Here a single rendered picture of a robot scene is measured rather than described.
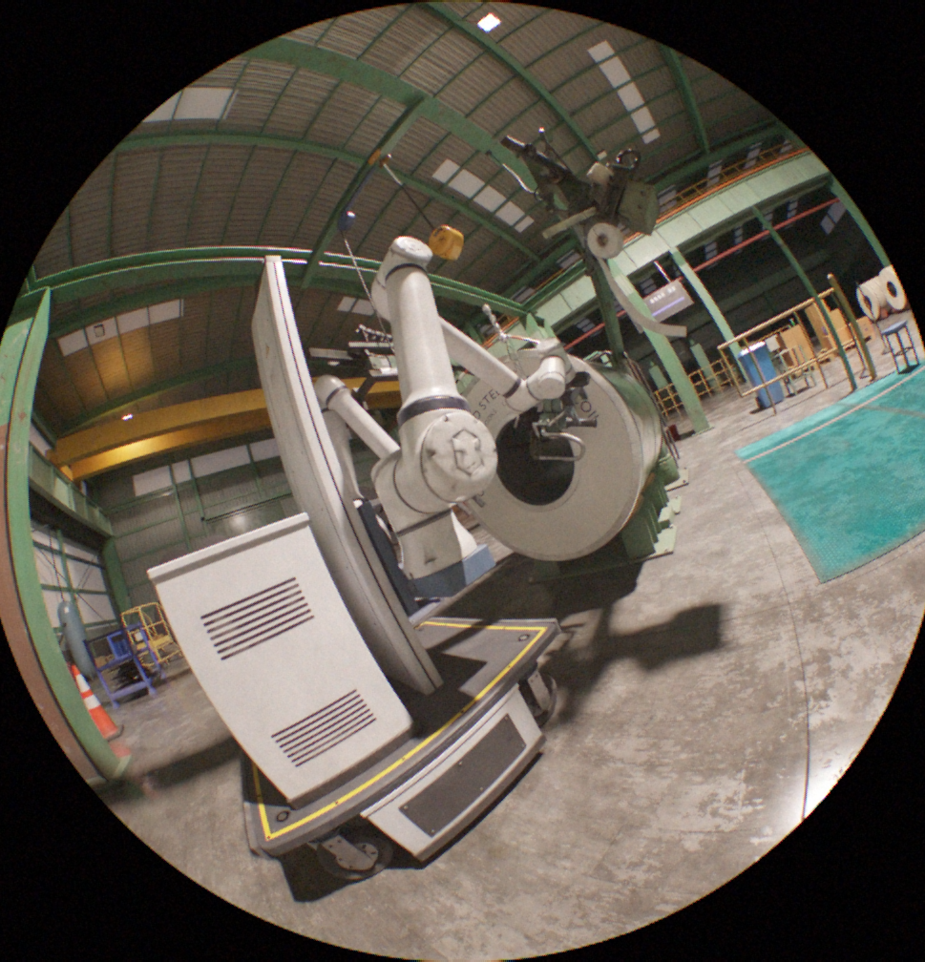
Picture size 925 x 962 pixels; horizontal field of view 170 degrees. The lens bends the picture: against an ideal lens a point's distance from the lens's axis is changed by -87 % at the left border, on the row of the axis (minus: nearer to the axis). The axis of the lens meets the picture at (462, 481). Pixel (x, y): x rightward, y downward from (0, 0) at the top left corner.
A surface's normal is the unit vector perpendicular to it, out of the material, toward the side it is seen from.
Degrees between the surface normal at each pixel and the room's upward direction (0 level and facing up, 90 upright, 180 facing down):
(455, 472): 97
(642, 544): 90
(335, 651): 90
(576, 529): 90
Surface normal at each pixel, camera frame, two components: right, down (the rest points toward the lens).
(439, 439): 0.43, -0.19
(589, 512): -0.65, 0.26
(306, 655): 0.61, -0.32
